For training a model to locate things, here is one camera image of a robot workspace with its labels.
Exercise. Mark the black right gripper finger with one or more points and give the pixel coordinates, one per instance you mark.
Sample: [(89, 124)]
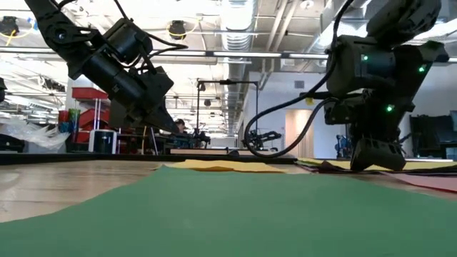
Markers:
[(398, 158), (369, 157)]

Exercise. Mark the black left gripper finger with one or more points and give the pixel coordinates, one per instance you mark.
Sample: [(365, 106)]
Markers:
[(159, 123), (168, 121)]

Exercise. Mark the yellow paper sheet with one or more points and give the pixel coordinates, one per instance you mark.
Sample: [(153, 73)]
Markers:
[(214, 164), (428, 165)]

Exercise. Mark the pink paper sheet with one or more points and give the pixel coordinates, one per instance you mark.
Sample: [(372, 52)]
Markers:
[(428, 182)]

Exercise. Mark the green paper sheet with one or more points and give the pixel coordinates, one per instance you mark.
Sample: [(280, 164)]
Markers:
[(228, 214)]

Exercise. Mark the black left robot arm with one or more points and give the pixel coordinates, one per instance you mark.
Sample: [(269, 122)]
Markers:
[(60, 35)]

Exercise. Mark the black background robot arm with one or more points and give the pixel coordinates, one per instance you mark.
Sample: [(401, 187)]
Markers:
[(264, 135)]

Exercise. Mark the person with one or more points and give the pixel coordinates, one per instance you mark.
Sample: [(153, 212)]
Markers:
[(180, 125)]

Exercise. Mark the black cabinet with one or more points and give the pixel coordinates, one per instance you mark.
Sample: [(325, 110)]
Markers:
[(432, 135)]

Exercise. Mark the black monitor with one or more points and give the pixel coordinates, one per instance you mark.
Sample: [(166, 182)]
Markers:
[(116, 114)]

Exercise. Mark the white box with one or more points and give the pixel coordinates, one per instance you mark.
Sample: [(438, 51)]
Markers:
[(103, 142)]

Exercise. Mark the black ceiling device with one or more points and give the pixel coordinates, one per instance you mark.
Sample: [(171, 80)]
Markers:
[(177, 28), (8, 25)]

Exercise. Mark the red bin rack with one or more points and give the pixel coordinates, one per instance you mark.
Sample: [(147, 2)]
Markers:
[(89, 93)]

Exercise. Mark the green cup stack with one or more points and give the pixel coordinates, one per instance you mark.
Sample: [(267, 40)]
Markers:
[(74, 116)]

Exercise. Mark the blue cup stack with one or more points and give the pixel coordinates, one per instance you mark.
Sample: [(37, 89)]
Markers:
[(66, 127)]

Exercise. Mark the red cup stack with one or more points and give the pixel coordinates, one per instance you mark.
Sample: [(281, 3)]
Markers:
[(63, 117)]

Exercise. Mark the long ceiling light bar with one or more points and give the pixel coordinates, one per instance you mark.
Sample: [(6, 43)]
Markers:
[(246, 54)]

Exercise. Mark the clear plastic sheet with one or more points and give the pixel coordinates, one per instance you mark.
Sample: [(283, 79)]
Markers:
[(35, 135)]

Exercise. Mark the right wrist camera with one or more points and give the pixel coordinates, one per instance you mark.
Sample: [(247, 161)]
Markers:
[(337, 112)]

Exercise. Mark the black camera stand frame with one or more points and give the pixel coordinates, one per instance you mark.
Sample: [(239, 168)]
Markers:
[(228, 81)]

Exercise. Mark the black frame bracket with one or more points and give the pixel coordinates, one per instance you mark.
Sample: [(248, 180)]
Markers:
[(233, 153)]

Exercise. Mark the grey wall vent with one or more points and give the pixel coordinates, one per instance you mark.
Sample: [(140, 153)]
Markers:
[(299, 84)]

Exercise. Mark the black aluminium table frame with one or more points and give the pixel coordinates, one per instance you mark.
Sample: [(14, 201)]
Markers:
[(71, 158)]

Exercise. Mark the silver ceiling duct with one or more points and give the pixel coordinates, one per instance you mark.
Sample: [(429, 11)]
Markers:
[(237, 21)]

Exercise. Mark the black rig post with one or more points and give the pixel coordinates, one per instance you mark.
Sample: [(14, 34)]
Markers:
[(2, 91)]

